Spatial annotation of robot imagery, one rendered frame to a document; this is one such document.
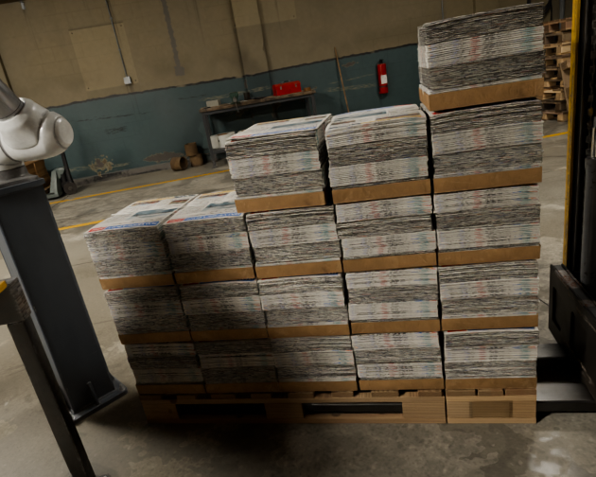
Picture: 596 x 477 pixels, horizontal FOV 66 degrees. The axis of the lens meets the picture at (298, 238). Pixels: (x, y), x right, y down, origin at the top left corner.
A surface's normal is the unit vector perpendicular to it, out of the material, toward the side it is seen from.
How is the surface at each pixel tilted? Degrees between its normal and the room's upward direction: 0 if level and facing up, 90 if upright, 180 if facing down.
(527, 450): 0
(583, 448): 0
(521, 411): 90
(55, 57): 90
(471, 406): 90
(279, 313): 90
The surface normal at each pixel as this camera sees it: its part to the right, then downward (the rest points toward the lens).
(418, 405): -0.17, 0.37
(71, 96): 0.14, 0.32
